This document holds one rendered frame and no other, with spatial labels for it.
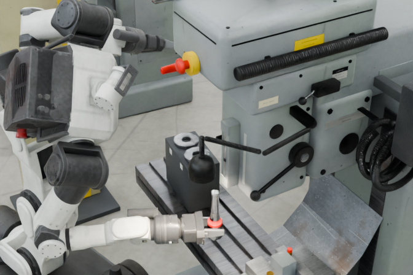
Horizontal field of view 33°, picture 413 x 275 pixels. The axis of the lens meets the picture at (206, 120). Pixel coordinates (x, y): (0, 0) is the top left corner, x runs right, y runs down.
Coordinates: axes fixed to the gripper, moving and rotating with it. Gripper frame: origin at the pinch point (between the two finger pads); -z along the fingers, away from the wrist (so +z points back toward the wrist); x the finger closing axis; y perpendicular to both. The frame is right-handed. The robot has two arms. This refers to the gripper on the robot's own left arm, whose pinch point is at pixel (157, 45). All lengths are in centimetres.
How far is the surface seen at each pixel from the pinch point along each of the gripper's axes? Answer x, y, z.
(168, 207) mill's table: 2, -58, -6
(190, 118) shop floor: -134, -14, -188
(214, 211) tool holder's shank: 39, -55, 16
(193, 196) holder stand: 13, -53, -6
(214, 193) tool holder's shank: 41, -50, 19
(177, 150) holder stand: 7.1, -37.3, -4.0
